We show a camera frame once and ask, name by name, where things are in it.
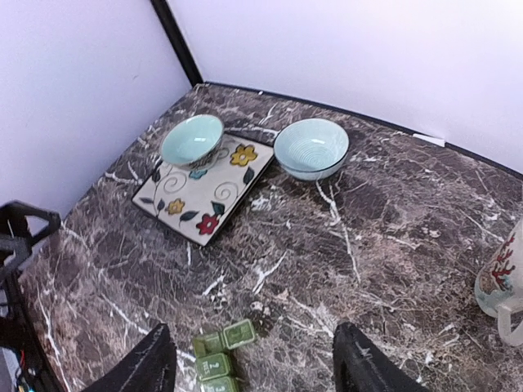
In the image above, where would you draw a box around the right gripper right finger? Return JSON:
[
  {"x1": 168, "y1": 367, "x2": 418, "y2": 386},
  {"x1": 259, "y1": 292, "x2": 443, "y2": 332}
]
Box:
[{"x1": 333, "y1": 321, "x2": 427, "y2": 392}]

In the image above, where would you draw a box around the left black frame post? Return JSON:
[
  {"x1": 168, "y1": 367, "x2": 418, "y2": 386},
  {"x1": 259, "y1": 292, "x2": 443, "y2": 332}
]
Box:
[{"x1": 150, "y1": 0, "x2": 203, "y2": 87}]

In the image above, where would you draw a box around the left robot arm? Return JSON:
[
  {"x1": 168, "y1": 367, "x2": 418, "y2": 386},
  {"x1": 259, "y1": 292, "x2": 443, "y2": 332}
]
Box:
[{"x1": 1, "y1": 200, "x2": 63, "y2": 391}]

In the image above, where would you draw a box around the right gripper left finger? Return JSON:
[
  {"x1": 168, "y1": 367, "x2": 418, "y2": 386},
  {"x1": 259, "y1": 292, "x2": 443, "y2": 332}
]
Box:
[{"x1": 84, "y1": 323, "x2": 177, "y2": 392}]

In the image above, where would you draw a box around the right teal ceramic bowl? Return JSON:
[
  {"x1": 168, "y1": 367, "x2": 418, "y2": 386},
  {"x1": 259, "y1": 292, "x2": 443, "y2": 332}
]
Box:
[{"x1": 273, "y1": 118, "x2": 350, "y2": 181}]

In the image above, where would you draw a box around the teal ceramic bowl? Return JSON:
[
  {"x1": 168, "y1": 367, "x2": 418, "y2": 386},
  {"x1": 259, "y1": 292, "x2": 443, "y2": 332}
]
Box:
[
  {"x1": 159, "y1": 114, "x2": 224, "y2": 171},
  {"x1": 273, "y1": 118, "x2": 350, "y2": 181}
]

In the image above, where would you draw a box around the cream coral-print mug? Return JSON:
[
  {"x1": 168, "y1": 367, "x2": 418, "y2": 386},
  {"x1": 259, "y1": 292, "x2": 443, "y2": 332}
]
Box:
[{"x1": 474, "y1": 219, "x2": 522, "y2": 346}]

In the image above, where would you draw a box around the square floral ceramic plate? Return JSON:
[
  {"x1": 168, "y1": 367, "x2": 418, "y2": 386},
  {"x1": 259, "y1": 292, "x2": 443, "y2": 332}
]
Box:
[{"x1": 132, "y1": 135, "x2": 274, "y2": 246}]

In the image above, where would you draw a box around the left teal ceramic bowl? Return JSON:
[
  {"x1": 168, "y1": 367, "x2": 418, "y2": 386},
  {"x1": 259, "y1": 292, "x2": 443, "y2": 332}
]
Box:
[{"x1": 159, "y1": 114, "x2": 224, "y2": 171}]

